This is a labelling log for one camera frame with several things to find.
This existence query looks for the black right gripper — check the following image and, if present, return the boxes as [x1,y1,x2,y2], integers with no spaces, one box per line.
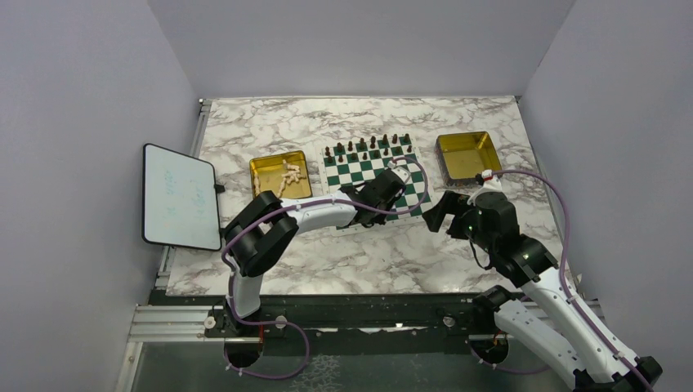
[423,189,497,254]

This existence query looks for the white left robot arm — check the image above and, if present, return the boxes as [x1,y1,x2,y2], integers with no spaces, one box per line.
[221,167,411,336]

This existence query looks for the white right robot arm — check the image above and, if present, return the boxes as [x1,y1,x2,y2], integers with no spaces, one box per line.
[423,191,663,391]

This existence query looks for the green white chess board mat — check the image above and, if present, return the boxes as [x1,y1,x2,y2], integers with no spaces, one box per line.
[314,136,436,226]

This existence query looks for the gold tin with white pieces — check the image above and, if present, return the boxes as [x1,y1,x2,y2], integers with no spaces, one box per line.
[249,150,313,199]

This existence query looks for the empty gold tin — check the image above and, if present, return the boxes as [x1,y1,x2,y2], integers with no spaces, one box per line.
[435,131,502,187]

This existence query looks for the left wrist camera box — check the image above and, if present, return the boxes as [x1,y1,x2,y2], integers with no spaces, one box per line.
[387,160,411,185]

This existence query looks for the small whiteboard with black frame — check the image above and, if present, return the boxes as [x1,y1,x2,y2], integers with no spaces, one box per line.
[141,143,221,252]

